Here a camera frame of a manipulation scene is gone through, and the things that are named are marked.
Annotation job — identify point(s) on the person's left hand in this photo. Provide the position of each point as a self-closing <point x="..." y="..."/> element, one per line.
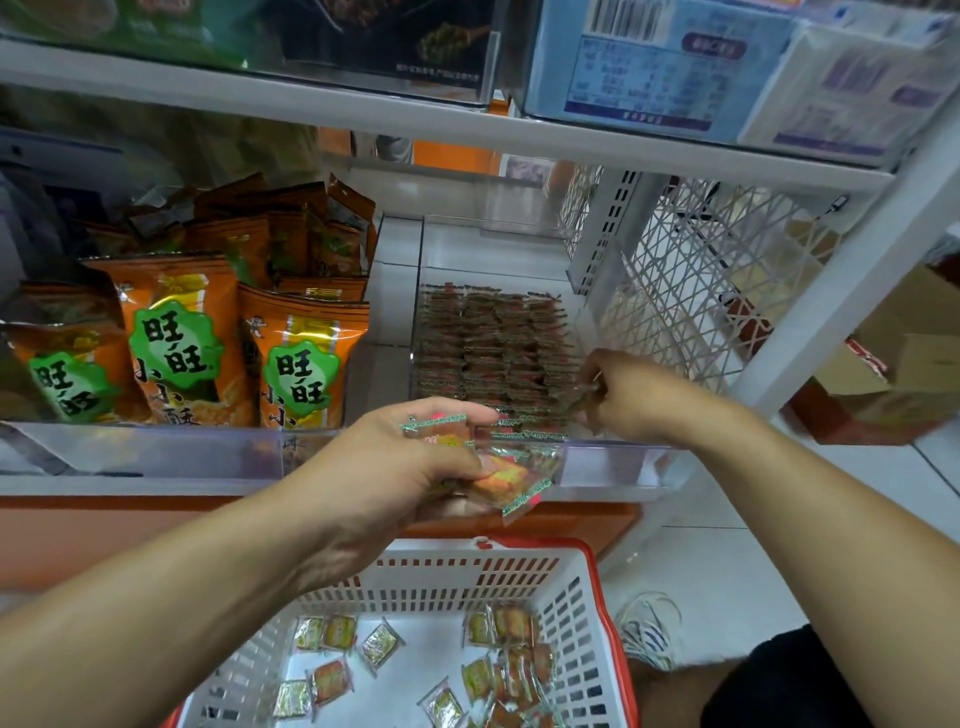
<point x="375" y="488"/>

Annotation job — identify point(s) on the person's right hand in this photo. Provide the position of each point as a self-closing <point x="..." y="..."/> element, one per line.
<point x="642" y="398"/>

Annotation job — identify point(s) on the bundle of snack packets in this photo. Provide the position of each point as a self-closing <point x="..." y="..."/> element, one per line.
<point x="503" y="473"/>

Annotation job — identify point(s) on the row of small snack packets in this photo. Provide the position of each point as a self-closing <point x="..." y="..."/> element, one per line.
<point x="495" y="345"/>

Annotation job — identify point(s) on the white basket with red rim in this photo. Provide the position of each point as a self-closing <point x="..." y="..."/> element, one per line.
<point x="578" y="600"/>

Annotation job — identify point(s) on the pile of small snack packets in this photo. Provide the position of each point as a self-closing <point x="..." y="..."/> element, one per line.
<point x="495" y="675"/>

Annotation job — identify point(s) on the white metal shelf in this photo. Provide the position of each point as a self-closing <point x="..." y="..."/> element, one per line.
<point x="450" y="113"/>

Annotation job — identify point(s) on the person's left forearm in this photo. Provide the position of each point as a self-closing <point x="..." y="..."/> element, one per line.
<point x="135" y="615"/>

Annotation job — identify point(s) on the person's right forearm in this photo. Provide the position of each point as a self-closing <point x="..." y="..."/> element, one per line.
<point x="833" y="555"/>

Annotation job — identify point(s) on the clear plastic shelf front guard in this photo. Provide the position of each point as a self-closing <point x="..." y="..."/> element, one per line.
<point x="150" y="450"/>

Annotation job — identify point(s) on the person's right shoe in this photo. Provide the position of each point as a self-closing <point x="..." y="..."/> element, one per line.
<point x="650" y="630"/>

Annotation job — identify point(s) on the orange shelf base panel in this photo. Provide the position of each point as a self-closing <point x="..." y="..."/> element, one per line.
<point x="90" y="540"/>

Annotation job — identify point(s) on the person's right leg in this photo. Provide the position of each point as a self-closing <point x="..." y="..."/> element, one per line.
<point x="683" y="698"/>

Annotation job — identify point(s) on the person's black shorts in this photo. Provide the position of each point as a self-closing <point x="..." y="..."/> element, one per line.
<point x="788" y="683"/>

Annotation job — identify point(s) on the white perforated side panel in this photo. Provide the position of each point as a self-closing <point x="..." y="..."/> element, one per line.
<point x="690" y="270"/>

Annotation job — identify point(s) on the group of orange snack bags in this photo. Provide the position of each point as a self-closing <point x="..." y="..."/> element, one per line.
<point x="195" y="345"/>

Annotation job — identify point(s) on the brown cardboard box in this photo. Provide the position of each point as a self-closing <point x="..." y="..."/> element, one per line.
<point x="893" y="360"/>

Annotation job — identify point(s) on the blue product box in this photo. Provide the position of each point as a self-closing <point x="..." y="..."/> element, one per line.
<point x="653" y="68"/>

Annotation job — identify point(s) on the black product box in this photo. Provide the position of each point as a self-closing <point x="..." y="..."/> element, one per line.
<point x="390" y="42"/>

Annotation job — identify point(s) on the green white product box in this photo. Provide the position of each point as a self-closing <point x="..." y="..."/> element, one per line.
<point x="135" y="23"/>

